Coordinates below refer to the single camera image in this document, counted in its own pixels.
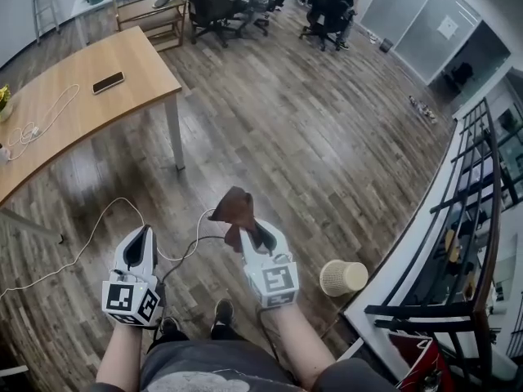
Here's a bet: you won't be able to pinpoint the white charging cable with plug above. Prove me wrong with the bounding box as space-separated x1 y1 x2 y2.
7 82 81 162

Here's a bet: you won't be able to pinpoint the aluminium ladder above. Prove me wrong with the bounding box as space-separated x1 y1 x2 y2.
31 0 61 45

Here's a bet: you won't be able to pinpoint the person's shoe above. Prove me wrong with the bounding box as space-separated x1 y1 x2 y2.
159 316 181 336
213 298 236 328

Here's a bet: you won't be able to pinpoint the wooden table with white legs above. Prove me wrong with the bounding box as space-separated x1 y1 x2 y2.
0 25 187 244

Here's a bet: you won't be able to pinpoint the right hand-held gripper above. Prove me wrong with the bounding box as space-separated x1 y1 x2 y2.
239 219 299 309

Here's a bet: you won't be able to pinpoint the red bag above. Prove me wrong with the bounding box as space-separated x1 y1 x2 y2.
387 331 454 392

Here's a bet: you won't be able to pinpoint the person's right shoe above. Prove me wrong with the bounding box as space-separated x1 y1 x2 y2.
213 298 236 328

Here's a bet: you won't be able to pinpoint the beige waste basket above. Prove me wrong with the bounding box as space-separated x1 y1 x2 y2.
319 259 369 298

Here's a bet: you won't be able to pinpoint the white side table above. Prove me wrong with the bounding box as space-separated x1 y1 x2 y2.
69 0 126 48

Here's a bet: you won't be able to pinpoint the brown cloth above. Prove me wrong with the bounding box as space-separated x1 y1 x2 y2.
208 185 262 255

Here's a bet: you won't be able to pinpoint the black metal rack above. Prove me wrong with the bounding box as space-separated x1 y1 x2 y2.
364 98 523 387

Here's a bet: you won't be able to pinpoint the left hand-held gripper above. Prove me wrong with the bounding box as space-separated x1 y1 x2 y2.
101 225 164 327

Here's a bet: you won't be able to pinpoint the round wooden stool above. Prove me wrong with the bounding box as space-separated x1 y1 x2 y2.
444 229 461 261

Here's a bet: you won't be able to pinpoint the person's right forearm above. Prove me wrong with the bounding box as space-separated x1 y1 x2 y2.
265 304 338 390

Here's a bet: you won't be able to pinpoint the person's left shoe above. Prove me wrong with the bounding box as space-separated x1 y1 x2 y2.
159 316 181 336

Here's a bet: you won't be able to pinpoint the person's grey shirt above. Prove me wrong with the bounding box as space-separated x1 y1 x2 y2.
141 339 393 392

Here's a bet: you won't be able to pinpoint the smartphone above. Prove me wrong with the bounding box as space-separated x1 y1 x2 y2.
92 71 125 96

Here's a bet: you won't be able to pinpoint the person's left forearm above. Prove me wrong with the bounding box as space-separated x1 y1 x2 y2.
96 323 144 392

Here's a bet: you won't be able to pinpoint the yellow flowers in white pot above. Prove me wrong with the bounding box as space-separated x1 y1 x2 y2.
0 83 14 123

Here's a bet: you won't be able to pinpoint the wooden shelf rack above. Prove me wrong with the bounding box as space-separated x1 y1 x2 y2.
112 0 189 52

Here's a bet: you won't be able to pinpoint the long white cable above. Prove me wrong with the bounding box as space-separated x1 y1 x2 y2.
0 197 217 297

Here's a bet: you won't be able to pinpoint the black cable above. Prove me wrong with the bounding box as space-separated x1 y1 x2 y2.
153 234 228 342
255 306 287 367

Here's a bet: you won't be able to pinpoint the row of small floor items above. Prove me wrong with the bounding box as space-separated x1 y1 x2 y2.
408 95 438 124

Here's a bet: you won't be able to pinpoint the paper sheet on glass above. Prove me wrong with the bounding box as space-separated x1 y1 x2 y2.
436 14 458 40

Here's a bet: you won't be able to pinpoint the person's black trousers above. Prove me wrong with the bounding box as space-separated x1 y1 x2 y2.
157 324 246 342

